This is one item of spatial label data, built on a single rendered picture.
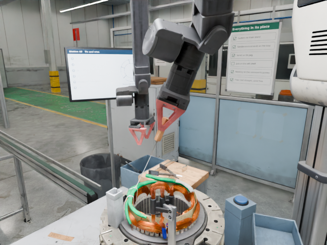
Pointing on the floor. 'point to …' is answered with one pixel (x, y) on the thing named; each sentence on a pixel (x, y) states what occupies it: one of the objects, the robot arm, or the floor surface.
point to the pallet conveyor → (48, 170)
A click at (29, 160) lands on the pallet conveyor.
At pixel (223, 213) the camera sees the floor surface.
